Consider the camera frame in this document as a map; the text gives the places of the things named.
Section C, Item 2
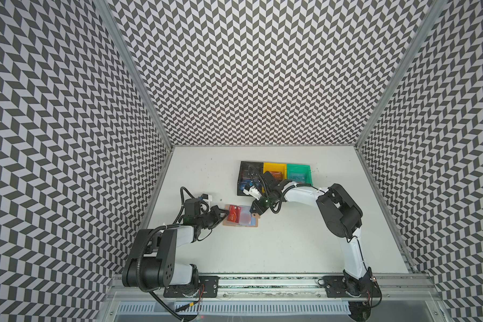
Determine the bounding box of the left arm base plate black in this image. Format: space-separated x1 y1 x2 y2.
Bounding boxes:
164 275 219 299

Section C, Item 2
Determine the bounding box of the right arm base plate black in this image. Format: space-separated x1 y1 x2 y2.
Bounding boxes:
322 276 382 300

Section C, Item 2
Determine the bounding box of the red card in yellow bin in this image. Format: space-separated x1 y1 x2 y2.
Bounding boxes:
270 171 283 181

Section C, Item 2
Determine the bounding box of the black plastic bin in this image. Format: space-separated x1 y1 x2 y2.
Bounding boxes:
236 161 264 197

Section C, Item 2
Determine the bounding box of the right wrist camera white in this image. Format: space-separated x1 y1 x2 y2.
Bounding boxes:
243 186 262 200

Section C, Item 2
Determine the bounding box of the green plastic bin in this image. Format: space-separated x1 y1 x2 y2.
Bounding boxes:
287 164 313 185

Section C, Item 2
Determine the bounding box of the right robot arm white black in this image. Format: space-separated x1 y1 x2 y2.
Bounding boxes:
244 166 382 306

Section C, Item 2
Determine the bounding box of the red VIP credit card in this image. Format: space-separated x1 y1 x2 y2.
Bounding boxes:
227 205 241 224

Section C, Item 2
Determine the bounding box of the aluminium mounting rail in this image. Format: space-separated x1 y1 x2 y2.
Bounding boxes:
104 273 444 303

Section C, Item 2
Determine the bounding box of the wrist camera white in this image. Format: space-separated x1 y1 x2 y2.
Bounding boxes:
199 194 212 203
243 186 262 200

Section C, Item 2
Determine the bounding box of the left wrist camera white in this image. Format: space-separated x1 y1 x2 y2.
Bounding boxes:
199 194 212 203

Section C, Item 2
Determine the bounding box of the teal card in green bin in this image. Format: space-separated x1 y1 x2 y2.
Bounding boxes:
288 173 307 183

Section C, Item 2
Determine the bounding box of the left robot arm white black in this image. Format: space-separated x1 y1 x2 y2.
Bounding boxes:
122 186 229 297

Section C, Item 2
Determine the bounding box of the tan leather card holder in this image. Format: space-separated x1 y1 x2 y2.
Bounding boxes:
222 206 259 228

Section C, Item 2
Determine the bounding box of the yellow plastic bin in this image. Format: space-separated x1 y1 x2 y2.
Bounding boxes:
263 162 287 180

